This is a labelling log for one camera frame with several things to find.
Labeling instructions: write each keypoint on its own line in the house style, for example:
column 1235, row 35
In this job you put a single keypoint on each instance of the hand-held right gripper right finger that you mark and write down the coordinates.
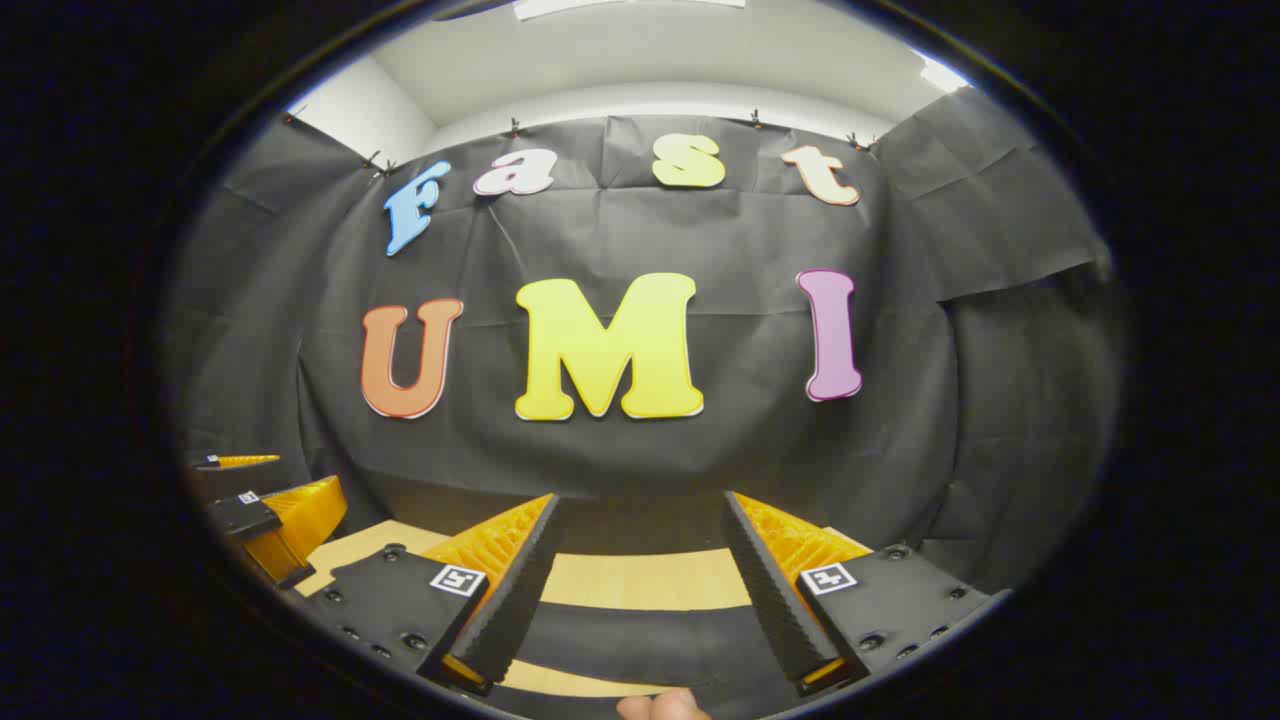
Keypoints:
column 770, row 590

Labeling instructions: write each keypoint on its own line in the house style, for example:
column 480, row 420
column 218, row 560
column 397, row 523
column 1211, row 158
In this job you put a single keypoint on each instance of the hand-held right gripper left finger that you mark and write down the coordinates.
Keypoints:
column 520, row 590

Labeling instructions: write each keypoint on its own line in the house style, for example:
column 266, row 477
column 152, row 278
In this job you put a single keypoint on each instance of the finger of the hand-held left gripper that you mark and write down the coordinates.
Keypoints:
column 300, row 520
column 235, row 462

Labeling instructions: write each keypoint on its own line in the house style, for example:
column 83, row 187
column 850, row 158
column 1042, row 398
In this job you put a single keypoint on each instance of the black backdrop cloth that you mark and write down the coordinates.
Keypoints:
column 700, row 240

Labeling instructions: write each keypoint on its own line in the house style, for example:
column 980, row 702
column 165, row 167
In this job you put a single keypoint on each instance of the ceiling light panel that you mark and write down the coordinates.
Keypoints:
column 630, row 8
column 945, row 75

